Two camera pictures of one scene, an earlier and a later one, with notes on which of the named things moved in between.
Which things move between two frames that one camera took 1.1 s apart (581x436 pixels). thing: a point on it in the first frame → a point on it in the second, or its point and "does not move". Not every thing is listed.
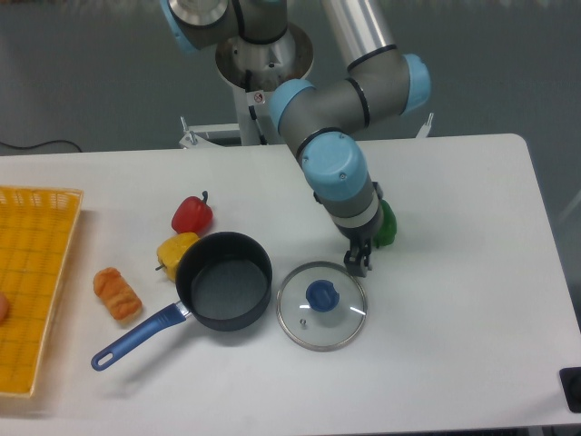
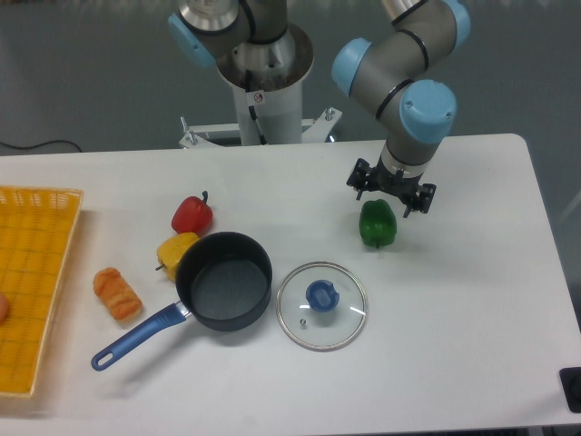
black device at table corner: x=570 y=379 does not move
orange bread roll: x=119 y=296 does not move
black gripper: x=366 y=232 → x=397 y=183
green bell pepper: x=388 y=228 does not move
